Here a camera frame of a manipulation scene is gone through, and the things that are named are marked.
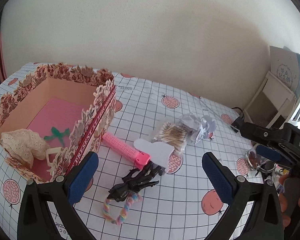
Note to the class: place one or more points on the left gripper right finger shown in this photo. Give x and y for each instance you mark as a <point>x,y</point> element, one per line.
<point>264,220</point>

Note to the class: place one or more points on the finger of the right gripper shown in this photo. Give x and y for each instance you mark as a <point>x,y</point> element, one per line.
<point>268,153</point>
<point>261,135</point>

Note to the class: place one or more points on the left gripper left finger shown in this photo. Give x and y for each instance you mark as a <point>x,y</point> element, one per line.
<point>35,220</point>

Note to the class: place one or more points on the white paper ball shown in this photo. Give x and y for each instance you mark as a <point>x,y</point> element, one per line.
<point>197,127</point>

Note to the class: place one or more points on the white plastic clip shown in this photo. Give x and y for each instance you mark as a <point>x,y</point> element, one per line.
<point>52,158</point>

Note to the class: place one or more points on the beige lace cloth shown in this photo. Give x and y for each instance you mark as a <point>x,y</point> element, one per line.
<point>24,145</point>

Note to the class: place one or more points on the bag of cotton swabs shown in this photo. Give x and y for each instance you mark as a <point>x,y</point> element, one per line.
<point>173,134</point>

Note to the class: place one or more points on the pink hair roller clip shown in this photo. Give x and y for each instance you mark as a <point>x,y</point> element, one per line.
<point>138,158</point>

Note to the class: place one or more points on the person's right hand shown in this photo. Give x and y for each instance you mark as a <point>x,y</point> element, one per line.
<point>289,198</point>

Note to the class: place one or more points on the glass jar with snacks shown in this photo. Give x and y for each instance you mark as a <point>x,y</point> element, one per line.
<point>258,163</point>

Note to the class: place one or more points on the white shelf unit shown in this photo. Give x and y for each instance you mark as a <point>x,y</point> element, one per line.
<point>272,104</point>

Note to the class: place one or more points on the black power adapter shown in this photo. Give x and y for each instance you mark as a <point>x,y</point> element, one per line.
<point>237,124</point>

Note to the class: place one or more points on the white paper card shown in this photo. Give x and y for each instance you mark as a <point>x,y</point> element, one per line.
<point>284,65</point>

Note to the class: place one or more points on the green plastic clip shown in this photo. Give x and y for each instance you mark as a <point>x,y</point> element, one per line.
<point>56,134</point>

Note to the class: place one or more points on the black hair claw clip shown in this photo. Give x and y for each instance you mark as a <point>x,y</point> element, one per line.
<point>135,181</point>

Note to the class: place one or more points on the floral paper storage box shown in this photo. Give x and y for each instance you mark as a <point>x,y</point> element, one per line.
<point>61,96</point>

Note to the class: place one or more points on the grid fruit pattern tablecloth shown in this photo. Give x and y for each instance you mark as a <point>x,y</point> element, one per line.
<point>173,208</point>

